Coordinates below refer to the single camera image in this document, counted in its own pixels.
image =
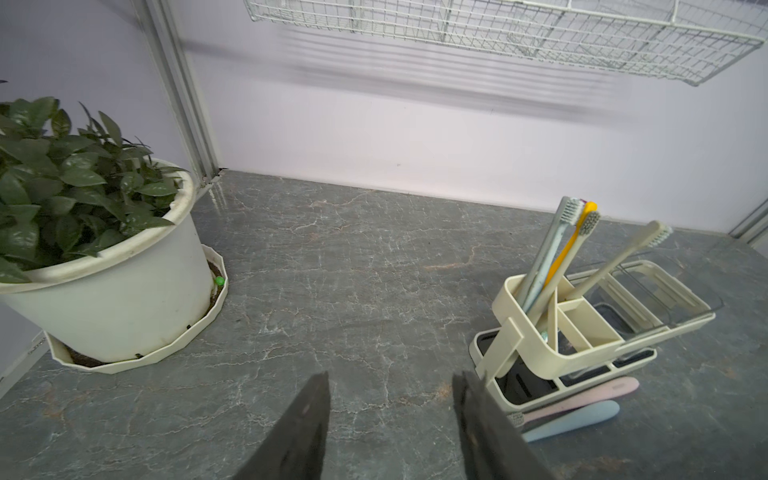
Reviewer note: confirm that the pink toothbrush near holder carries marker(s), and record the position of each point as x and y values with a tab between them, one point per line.
606	391

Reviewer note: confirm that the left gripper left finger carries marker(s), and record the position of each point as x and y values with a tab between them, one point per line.
295	446

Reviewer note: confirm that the light blue toothbrush vertical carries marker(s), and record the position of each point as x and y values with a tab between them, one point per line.
537	284

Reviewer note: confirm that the cream toothbrush holder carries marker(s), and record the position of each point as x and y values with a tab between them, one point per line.
608	332

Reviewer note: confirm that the grey-green toothbrush vertical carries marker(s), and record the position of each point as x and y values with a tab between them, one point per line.
562	215

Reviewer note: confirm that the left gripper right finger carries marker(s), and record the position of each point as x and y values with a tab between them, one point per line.
491	446

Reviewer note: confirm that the light blue toothbrush near holder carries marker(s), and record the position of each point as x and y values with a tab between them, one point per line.
584	417

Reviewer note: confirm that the white wire wall basket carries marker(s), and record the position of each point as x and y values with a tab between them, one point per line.
687	41

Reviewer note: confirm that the yellow toothbrush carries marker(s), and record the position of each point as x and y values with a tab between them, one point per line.
586	224

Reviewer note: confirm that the potted green plant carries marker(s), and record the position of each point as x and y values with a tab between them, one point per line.
98	245

